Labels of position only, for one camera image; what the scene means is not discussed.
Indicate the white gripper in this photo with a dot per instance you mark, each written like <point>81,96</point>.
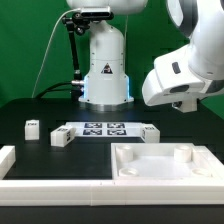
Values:
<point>172,82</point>

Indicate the white square tabletop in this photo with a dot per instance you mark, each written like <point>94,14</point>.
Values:
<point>164,161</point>

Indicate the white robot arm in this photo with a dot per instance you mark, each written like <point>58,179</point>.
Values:
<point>107,85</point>

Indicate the white U-shaped fence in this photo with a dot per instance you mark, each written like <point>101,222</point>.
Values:
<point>105,192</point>

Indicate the grey camera on mount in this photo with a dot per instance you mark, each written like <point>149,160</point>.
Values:
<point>95,13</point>

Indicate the white marker base plate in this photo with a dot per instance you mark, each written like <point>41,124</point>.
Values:
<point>107,129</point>

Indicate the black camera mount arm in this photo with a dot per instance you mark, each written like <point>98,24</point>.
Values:
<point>73,30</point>

